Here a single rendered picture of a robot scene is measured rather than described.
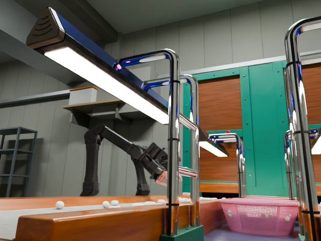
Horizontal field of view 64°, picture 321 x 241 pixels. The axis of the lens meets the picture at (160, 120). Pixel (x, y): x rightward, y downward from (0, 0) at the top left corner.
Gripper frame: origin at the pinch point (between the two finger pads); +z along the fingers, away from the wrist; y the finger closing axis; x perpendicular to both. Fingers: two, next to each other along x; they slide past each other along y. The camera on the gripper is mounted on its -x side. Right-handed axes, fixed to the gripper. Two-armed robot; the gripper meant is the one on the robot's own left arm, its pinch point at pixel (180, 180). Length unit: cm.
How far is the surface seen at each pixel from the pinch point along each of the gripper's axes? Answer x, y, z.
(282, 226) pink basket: -25, -64, 54
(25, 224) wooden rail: -13, -135, 32
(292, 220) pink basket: -28, -61, 55
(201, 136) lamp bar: -30.2, -32.1, 4.5
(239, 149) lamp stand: -37.1, -10.1, 18.1
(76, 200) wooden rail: 8, -90, 6
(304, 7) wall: -242, 182, -71
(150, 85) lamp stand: -34, -92, 3
